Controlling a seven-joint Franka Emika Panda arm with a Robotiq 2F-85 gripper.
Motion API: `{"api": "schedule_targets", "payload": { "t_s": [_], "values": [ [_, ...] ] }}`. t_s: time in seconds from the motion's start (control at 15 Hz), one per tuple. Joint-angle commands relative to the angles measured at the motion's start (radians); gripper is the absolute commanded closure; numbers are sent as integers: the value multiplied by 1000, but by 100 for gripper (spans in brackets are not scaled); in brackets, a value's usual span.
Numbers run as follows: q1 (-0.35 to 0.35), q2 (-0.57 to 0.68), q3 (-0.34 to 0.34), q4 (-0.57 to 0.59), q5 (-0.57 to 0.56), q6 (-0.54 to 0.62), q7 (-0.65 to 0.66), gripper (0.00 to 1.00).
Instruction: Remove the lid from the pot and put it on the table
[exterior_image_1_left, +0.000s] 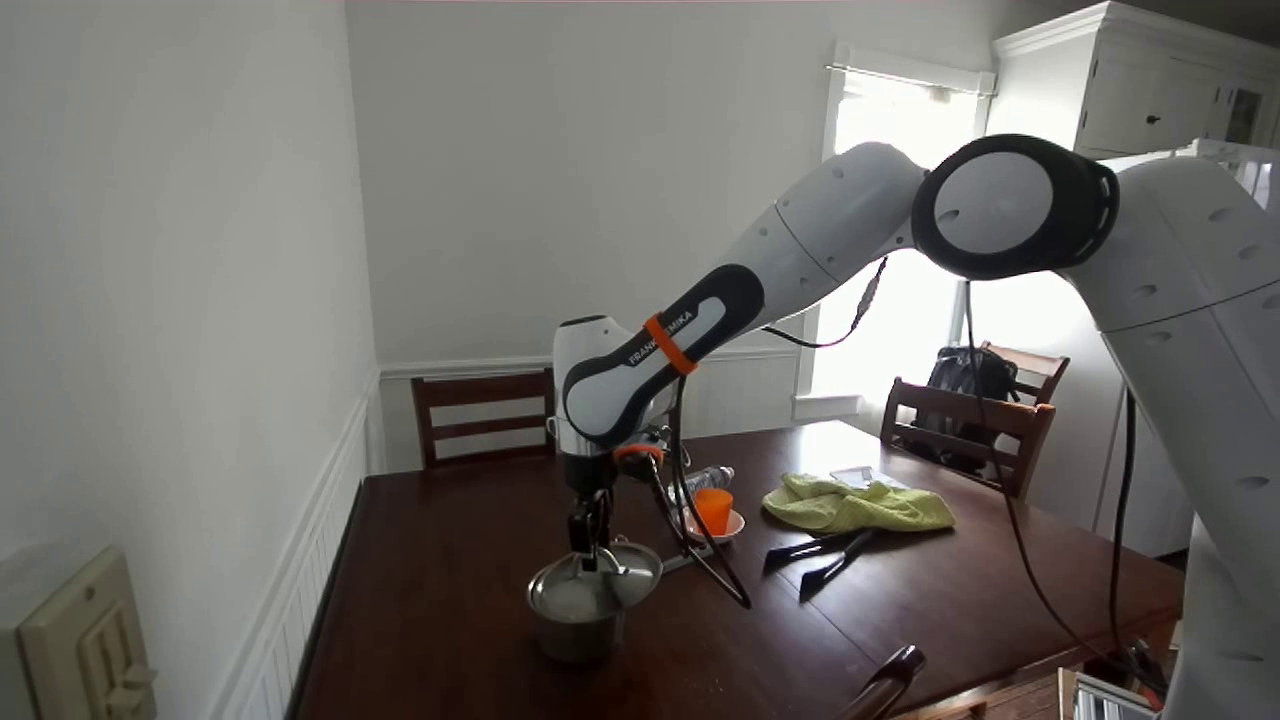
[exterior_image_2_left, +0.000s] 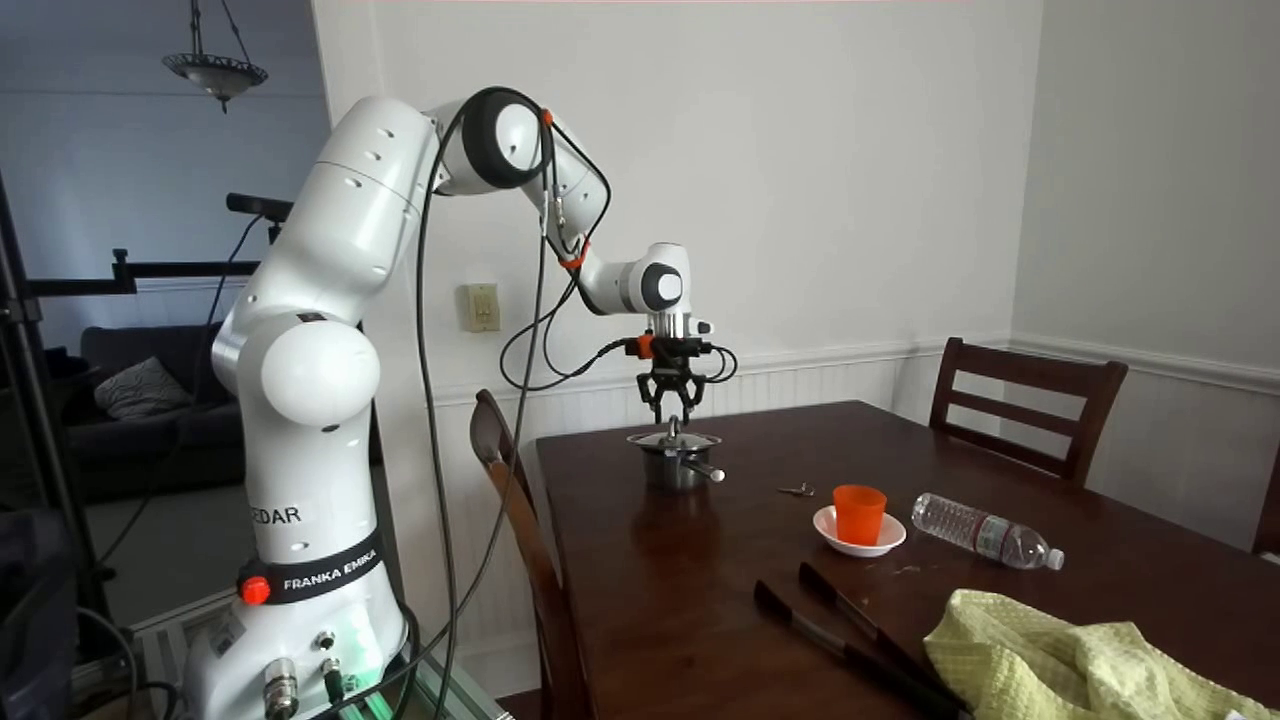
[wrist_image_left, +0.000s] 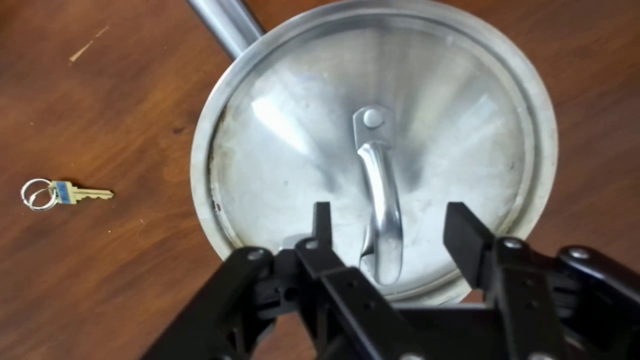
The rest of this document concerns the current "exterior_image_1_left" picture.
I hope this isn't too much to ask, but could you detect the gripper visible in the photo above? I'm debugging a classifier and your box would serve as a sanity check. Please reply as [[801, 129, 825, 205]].
[[559, 451, 619, 574]]

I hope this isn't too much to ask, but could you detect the silver pot lid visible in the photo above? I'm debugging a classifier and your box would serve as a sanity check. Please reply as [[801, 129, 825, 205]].
[[527, 540, 664, 624]]

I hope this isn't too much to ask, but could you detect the silver metal pot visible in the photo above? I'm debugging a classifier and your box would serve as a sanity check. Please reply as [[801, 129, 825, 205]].
[[533, 600, 629, 665]]

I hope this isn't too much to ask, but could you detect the orange plastic cup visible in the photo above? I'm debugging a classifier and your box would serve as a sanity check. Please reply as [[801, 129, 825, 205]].
[[693, 487, 735, 537]]

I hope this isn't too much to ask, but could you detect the clear plastic water bottle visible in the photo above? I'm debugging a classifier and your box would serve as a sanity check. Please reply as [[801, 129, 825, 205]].
[[668, 465, 736, 503]]

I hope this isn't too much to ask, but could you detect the small white bowl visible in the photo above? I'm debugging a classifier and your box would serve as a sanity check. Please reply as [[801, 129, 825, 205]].
[[680, 508, 747, 545]]

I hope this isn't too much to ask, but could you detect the wooden chair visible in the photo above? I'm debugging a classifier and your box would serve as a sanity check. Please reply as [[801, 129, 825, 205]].
[[410, 367, 557, 472]]

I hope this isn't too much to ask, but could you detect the yellow-green cloth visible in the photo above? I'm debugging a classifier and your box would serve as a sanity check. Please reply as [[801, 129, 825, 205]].
[[762, 473, 957, 535]]

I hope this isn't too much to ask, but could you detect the dark glossy rod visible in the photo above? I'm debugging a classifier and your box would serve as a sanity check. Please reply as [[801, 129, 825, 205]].
[[838, 644, 928, 720]]

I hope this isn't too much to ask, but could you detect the row of wooden chairs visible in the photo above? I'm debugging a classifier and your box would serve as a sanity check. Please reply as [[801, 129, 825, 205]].
[[880, 341, 1071, 500]]

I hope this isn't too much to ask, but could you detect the black backpack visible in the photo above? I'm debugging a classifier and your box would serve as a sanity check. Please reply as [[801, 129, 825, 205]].
[[903, 345, 1022, 473]]

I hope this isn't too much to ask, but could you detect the window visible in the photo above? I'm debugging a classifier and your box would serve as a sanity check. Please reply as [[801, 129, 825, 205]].
[[793, 42, 998, 423]]

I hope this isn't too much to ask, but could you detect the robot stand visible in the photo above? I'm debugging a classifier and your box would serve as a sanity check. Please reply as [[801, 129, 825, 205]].
[[1058, 668, 1167, 720]]

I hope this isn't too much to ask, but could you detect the white cabinet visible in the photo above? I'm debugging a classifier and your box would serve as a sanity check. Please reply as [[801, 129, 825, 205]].
[[985, 0, 1280, 561]]

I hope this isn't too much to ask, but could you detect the beige wall switch plate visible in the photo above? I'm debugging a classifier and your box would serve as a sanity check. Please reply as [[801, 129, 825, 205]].
[[0, 545, 161, 720]]

